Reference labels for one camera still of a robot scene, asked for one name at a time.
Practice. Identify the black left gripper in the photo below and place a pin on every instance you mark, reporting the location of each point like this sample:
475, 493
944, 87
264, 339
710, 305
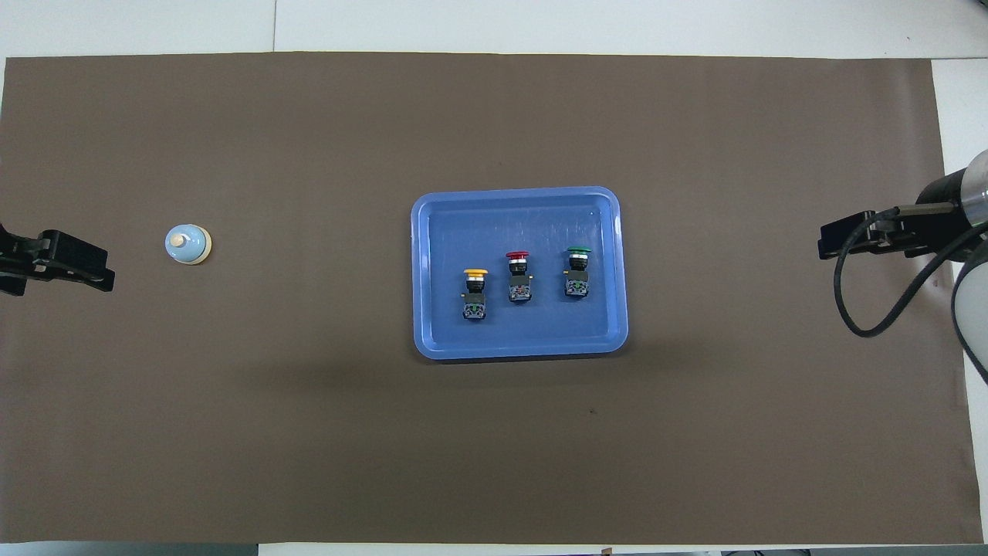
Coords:
73, 253

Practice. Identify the brown table mat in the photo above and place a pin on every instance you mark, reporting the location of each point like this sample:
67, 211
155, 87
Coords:
231, 386

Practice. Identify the light blue desk bell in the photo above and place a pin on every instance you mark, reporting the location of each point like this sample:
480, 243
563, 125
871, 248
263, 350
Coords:
187, 244

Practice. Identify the green push button switch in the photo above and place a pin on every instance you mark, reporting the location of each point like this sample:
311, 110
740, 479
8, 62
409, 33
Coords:
577, 274

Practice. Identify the blue plastic tray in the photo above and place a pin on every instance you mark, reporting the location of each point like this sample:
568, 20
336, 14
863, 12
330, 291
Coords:
521, 216

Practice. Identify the yellow push button switch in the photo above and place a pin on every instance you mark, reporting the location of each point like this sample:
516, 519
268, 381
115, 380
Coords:
475, 297

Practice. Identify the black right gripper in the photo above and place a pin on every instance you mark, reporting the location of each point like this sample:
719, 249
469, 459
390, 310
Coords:
942, 205

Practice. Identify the red push button switch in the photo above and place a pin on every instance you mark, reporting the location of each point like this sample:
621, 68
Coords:
519, 278

